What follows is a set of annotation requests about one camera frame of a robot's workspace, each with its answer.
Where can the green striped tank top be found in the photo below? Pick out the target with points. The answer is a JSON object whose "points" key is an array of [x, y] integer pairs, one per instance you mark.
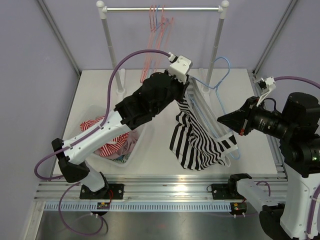
{"points": [[122, 159]]}

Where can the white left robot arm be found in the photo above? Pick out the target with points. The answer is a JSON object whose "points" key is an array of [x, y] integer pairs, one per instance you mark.
{"points": [[154, 95]]}

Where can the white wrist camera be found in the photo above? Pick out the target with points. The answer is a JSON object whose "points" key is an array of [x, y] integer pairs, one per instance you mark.
{"points": [[179, 67], [265, 86]]}

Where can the white slotted cable duct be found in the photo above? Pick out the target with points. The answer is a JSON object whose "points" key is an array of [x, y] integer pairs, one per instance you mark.
{"points": [[139, 206]]}

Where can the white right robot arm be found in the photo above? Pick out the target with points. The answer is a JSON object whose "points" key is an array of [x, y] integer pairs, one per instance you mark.
{"points": [[296, 129]]}

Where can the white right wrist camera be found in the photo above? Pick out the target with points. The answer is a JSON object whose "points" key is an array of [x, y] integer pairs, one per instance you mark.
{"points": [[265, 86]]}

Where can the black white striped tank top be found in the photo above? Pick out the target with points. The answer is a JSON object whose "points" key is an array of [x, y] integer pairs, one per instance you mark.
{"points": [[198, 141]]}

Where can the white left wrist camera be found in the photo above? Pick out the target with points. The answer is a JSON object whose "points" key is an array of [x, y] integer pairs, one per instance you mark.
{"points": [[179, 67]]}

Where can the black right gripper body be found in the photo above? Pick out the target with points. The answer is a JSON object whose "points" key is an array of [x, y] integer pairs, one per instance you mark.
{"points": [[265, 120]]}

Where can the mauve pink tank top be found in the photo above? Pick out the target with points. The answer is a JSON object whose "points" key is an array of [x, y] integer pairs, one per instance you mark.
{"points": [[128, 146]]}

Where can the pink wire hanger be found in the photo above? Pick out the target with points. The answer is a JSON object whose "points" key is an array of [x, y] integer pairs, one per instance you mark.
{"points": [[147, 45], [157, 17], [164, 31]]}

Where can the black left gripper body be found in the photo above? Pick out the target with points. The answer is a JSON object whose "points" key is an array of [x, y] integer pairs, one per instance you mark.
{"points": [[177, 88]]}

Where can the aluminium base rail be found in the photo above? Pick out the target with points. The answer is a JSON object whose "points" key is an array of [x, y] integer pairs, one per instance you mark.
{"points": [[183, 188]]}

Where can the metal clothes rack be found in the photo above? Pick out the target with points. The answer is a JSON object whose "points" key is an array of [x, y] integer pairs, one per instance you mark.
{"points": [[221, 9]]}

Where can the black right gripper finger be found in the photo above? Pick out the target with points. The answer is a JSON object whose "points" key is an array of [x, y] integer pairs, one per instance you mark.
{"points": [[236, 125], [244, 110]]}

